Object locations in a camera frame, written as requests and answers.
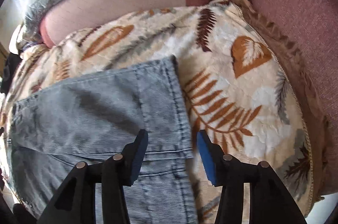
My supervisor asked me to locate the blue denim pant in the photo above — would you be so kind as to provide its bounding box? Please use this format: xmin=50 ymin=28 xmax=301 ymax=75
xmin=9 ymin=56 xmax=198 ymax=223

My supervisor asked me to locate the leaf patterned cream blanket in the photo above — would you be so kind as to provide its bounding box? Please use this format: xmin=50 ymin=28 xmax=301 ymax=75
xmin=1 ymin=3 xmax=313 ymax=223

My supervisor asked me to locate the black cloth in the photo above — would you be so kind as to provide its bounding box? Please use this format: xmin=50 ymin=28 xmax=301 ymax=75
xmin=1 ymin=52 xmax=22 ymax=95

